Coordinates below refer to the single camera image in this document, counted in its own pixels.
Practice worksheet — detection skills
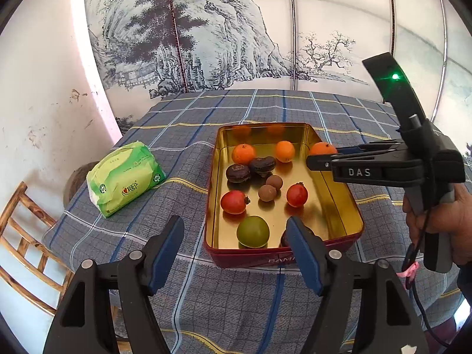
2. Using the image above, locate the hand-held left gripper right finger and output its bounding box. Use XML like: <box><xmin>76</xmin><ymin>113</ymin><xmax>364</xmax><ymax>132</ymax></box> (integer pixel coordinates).
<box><xmin>286</xmin><ymin>216</ymin><xmax>430</xmax><ymax>354</ymax></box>

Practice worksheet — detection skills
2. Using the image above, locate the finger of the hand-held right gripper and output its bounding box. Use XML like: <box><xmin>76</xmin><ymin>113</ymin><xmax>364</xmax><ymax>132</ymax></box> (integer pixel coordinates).
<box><xmin>305</xmin><ymin>150</ymin><xmax>406</xmax><ymax>172</ymax></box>
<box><xmin>334</xmin><ymin>140</ymin><xmax>406</xmax><ymax>153</ymax></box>

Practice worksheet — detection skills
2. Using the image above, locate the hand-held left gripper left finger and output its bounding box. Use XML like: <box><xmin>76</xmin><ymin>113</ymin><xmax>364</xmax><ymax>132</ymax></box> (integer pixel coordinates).
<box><xmin>42</xmin><ymin>215</ymin><xmax>185</xmax><ymax>354</ymax></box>

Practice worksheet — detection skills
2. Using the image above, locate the large orange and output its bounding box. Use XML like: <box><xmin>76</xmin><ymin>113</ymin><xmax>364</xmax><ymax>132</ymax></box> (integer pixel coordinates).
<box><xmin>309</xmin><ymin>142</ymin><xmax>338</xmax><ymax>156</ymax></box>

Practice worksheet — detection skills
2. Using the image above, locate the dark brown round fruit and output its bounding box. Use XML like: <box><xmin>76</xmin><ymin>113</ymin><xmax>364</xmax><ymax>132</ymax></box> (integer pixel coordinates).
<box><xmin>226</xmin><ymin>164</ymin><xmax>252</xmax><ymax>184</ymax></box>
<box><xmin>280</xmin><ymin>227</ymin><xmax>316</xmax><ymax>248</ymax></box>
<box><xmin>249</xmin><ymin>156</ymin><xmax>277</xmax><ymax>175</ymax></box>

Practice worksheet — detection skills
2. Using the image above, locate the small orange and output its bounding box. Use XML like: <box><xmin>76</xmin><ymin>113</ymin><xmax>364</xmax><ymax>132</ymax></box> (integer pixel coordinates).
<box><xmin>232</xmin><ymin>143</ymin><xmax>256</xmax><ymax>165</ymax></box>
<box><xmin>275</xmin><ymin>140</ymin><xmax>296</xmax><ymax>163</ymax></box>

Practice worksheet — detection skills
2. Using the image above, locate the red tomato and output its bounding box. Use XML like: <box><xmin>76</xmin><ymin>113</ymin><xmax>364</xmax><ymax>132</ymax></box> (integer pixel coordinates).
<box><xmin>220</xmin><ymin>190</ymin><xmax>251</xmax><ymax>215</ymax></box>
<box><xmin>286</xmin><ymin>182</ymin><xmax>309</xmax><ymax>208</ymax></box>

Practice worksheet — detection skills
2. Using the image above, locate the red and gold tin box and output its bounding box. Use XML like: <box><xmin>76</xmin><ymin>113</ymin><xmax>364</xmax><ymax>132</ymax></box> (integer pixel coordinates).
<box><xmin>204</xmin><ymin>122</ymin><xmax>365</xmax><ymax>269</ymax></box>

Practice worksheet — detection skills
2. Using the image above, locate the green tomato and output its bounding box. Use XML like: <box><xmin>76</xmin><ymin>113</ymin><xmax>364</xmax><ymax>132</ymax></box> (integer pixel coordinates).
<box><xmin>236</xmin><ymin>216</ymin><xmax>270</xmax><ymax>248</ymax></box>

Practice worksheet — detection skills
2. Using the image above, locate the person's right forearm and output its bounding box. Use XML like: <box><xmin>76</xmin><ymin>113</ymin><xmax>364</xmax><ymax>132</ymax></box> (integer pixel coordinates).
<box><xmin>456</xmin><ymin>263</ymin><xmax>472</xmax><ymax>296</ymax></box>

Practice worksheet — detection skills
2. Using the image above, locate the person's right hand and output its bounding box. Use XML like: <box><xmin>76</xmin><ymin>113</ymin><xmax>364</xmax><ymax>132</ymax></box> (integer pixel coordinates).
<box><xmin>402</xmin><ymin>182</ymin><xmax>472</xmax><ymax>266</ymax></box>

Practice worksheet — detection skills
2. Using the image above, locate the green tissue pack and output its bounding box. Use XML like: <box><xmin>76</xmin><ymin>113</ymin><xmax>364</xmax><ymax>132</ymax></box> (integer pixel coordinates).
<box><xmin>86</xmin><ymin>141</ymin><xmax>166</xmax><ymax>218</ymax></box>

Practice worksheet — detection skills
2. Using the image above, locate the brown round stool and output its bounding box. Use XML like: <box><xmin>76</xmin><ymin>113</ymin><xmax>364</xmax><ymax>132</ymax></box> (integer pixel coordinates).
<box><xmin>63</xmin><ymin>162</ymin><xmax>96</xmax><ymax>207</ymax></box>

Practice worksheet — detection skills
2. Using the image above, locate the grey plaid tablecloth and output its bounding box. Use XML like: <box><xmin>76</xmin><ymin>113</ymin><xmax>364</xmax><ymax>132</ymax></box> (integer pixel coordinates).
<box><xmin>42</xmin><ymin>88</ymin><xmax>472</xmax><ymax>354</ymax></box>

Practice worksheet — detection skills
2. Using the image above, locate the ink landscape folding screen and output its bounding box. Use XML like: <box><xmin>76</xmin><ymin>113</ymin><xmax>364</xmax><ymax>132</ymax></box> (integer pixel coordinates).
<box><xmin>83</xmin><ymin>0</ymin><xmax>472</xmax><ymax>126</ymax></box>

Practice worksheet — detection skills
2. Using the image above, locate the wooden chair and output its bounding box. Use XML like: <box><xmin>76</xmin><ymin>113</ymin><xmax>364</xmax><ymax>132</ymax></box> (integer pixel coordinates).
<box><xmin>0</xmin><ymin>181</ymin><xmax>131</xmax><ymax>354</ymax></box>

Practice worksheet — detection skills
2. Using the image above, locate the black cable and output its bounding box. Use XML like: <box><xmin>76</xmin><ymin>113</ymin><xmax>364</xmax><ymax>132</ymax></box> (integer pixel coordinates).
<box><xmin>402</xmin><ymin>192</ymin><xmax>456</xmax><ymax>348</ymax></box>

